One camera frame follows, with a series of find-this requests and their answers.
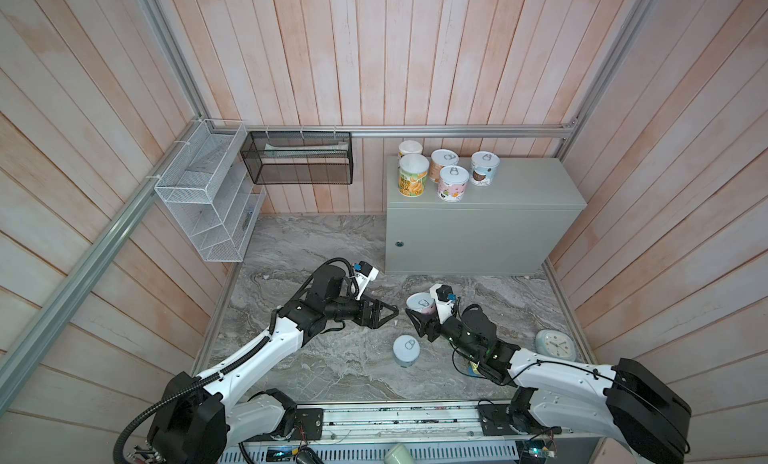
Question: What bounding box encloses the blue can pull tab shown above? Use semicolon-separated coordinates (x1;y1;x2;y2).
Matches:
392;335;421;368

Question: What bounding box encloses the tall can green label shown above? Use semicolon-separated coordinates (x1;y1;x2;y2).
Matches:
398;154;430;198

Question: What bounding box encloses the black mesh basket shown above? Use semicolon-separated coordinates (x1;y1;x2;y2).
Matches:
240;130;354;185

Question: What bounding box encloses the yellow can white lid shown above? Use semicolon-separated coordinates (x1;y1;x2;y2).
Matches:
398;140;423;158

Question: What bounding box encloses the aluminium mounting rail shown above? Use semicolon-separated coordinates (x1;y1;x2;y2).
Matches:
227;396;601;448

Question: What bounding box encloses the pink can pull tab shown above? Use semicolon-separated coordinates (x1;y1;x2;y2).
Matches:
437;165;470;202

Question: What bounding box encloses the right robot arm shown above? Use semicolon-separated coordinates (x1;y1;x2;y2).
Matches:
406;305;692;463

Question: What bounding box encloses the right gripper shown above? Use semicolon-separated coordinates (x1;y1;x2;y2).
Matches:
407;293;479;360

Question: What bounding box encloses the pink can white lid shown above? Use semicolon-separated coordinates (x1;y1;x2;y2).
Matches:
406;292;436;315

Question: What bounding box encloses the orange can pull tab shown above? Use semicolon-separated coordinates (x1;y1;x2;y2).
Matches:
428;149;459;183

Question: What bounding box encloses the white cup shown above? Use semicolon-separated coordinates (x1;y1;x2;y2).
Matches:
384;443;416;464

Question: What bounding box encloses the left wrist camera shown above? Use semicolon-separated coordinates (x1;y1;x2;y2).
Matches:
353;261;379;300

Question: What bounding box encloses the white wire shelf rack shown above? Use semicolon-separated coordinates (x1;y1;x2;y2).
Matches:
155;119;266;263

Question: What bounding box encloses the white round clock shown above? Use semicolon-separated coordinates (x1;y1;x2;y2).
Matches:
534;329;577;362

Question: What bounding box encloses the silver can pull tab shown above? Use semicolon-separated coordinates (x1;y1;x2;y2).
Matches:
470;151;501;187

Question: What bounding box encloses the grey metal cabinet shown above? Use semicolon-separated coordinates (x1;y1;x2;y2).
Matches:
384;157;586;276

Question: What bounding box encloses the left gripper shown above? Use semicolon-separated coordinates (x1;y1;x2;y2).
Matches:
324;291;398;329

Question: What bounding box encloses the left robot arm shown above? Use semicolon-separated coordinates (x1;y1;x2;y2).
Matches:
112;257;399;463

